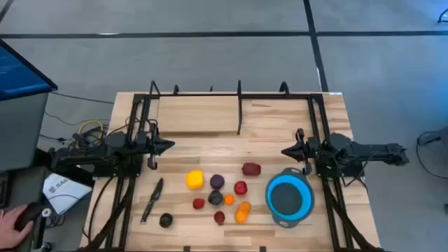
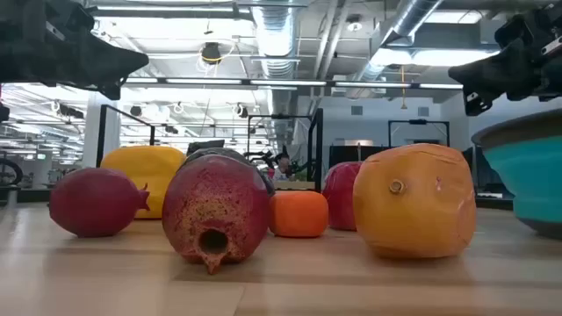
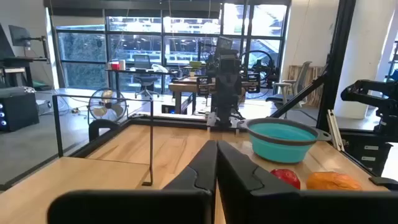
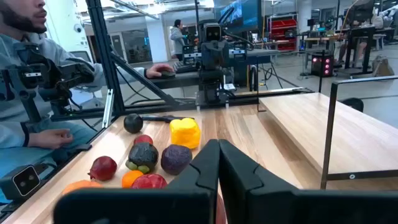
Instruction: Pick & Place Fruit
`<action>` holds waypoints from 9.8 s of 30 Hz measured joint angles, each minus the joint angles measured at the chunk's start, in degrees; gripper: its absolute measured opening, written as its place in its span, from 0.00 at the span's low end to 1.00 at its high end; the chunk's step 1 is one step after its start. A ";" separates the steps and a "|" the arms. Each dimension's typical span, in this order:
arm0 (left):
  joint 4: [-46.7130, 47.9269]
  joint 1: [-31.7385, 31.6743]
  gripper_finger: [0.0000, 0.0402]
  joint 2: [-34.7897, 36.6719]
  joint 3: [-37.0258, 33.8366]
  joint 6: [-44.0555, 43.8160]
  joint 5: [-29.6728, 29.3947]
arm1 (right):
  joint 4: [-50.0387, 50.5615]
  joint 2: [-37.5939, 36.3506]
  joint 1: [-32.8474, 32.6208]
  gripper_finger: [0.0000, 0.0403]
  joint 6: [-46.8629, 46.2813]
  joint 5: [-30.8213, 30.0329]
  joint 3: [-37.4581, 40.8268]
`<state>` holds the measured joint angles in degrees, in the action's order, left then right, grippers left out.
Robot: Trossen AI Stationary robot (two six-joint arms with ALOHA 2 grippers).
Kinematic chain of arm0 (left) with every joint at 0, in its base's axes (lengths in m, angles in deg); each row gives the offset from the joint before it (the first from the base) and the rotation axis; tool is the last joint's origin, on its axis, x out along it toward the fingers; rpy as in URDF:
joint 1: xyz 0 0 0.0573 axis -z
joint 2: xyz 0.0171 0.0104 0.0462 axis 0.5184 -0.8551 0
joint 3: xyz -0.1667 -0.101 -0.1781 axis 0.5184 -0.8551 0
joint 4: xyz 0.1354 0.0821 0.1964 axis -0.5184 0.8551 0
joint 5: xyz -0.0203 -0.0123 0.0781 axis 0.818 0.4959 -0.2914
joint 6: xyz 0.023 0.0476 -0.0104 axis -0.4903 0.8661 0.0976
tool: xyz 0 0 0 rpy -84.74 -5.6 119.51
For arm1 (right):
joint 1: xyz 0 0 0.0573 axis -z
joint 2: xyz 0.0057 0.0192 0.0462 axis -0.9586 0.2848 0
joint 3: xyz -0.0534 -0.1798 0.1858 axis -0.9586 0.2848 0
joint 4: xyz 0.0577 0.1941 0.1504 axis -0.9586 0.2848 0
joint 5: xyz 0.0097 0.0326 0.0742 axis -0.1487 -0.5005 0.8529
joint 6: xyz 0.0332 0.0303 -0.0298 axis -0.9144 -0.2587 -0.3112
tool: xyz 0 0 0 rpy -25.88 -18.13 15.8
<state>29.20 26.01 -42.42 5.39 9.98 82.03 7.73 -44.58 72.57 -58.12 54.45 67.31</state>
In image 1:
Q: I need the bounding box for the yellow cable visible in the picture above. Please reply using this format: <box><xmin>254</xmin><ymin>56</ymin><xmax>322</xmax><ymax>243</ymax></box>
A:
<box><xmin>77</xmin><ymin>120</ymin><xmax>105</xmax><ymax>141</ymax></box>

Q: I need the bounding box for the bright red apple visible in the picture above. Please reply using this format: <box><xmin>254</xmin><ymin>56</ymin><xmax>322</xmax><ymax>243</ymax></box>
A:
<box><xmin>233</xmin><ymin>180</ymin><xmax>249</xmax><ymax>196</ymax></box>

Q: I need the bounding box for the grey equipment cabinet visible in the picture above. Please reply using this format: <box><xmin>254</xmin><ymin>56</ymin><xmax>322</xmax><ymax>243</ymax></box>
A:
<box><xmin>0</xmin><ymin>92</ymin><xmax>50</xmax><ymax>172</ymax></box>

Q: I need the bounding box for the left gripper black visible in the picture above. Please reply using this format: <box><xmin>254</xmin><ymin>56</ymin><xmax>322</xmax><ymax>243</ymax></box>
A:
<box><xmin>134</xmin><ymin>121</ymin><xmax>176</xmax><ymax>171</ymax></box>

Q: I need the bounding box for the black computer mouse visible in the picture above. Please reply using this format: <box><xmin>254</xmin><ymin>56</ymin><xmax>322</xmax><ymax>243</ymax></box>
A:
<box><xmin>15</xmin><ymin>202</ymin><xmax>45</xmax><ymax>232</ymax></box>

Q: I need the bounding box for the white paper sheet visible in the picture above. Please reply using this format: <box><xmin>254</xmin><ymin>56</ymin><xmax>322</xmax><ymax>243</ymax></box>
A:
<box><xmin>42</xmin><ymin>172</ymin><xmax>93</xmax><ymax>216</ymax></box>

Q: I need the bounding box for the dark red apple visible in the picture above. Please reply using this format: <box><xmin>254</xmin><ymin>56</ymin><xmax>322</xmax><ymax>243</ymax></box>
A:
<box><xmin>241</xmin><ymin>162</ymin><xmax>262</xmax><ymax>177</ymax></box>

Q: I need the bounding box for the black round fruit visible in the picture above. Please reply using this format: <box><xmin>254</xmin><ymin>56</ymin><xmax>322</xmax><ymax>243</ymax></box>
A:
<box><xmin>159</xmin><ymin>212</ymin><xmax>174</xmax><ymax>229</ymax></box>

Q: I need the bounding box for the yellow bell pepper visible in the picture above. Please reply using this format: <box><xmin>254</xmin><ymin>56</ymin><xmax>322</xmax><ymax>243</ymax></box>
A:
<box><xmin>185</xmin><ymin>169</ymin><xmax>204</xmax><ymax>190</ymax></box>

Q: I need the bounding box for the orange yellow mango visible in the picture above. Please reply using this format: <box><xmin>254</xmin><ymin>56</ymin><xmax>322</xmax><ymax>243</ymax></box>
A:
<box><xmin>234</xmin><ymin>201</ymin><xmax>252</xmax><ymax>225</ymax></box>

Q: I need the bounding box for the purple plum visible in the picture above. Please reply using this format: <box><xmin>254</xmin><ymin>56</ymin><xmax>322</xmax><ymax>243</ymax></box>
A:
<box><xmin>209</xmin><ymin>174</ymin><xmax>225</xmax><ymax>190</ymax></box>

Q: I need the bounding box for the dark blackish fruit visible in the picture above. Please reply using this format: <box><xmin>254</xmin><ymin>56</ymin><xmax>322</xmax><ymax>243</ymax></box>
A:
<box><xmin>207</xmin><ymin>190</ymin><xmax>225</xmax><ymax>207</ymax></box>

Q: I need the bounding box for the black upright metal post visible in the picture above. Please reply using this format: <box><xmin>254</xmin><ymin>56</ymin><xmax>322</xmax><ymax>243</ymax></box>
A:
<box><xmin>148</xmin><ymin>80</ymin><xmax>162</xmax><ymax>137</ymax></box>
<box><xmin>237</xmin><ymin>79</ymin><xmax>243</xmax><ymax>137</ymax></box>

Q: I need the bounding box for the computer monitor blue screen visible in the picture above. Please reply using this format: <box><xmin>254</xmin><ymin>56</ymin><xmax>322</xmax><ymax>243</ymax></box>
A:
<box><xmin>0</xmin><ymin>38</ymin><xmax>59</xmax><ymax>102</ymax></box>

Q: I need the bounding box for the black handled knife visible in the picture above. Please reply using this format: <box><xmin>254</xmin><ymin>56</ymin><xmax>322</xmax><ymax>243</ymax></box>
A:
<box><xmin>140</xmin><ymin>177</ymin><xmax>165</xmax><ymax>225</ymax></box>

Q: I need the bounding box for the dark side desk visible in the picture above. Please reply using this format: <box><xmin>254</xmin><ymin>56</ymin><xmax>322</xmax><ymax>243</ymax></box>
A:
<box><xmin>0</xmin><ymin>148</ymin><xmax>95</xmax><ymax>252</ymax></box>

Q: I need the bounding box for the person's hand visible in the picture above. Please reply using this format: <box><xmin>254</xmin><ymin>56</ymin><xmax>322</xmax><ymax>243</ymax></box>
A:
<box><xmin>0</xmin><ymin>204</ymin><xmax>35</xmax><ymax>250</ymax></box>

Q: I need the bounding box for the blue collapsible bowl grey rim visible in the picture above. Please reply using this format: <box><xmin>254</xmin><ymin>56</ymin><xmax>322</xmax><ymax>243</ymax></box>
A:
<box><xmin>265</xmin><ymin>167</ymin><xmax>315</xmax><ymax>229</ymax></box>

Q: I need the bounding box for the black metal table frame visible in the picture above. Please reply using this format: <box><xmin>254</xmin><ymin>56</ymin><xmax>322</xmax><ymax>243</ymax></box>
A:
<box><xmin>79</xmin><ymin>91</ymin><xmax>386</xmax><ymax>252</ymax></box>

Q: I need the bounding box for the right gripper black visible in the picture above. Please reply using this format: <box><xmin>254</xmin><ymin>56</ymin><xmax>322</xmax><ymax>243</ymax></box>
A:
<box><xmin>281</xmin><ymin>128</ymin><xmax>321</xmax><ymax>176</ymax></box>

